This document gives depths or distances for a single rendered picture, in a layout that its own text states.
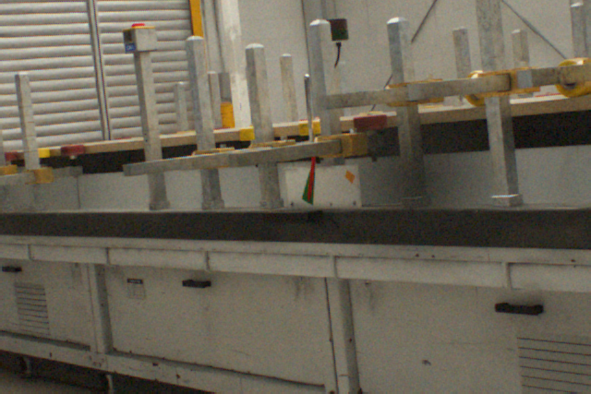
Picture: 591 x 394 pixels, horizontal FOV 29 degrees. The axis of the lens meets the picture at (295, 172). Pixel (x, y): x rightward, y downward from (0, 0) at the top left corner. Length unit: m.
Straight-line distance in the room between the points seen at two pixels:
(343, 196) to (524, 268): 0.50
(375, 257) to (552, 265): 0.49
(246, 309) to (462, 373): 0.84
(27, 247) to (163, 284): 0.54
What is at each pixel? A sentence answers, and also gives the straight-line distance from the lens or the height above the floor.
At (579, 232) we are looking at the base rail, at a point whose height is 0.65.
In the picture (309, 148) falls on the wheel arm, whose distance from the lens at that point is 2.51.
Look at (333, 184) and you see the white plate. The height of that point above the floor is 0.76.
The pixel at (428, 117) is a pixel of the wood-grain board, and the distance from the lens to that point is 2.64.
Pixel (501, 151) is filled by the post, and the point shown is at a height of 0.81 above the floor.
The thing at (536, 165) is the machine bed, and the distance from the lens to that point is 2.49.
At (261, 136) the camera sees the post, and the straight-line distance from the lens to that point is 2.79.
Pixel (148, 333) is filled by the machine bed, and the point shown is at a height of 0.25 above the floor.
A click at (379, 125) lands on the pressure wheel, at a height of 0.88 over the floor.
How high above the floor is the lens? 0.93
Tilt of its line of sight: 3 degrees down
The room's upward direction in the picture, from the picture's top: 6 degrees counter-clockwise
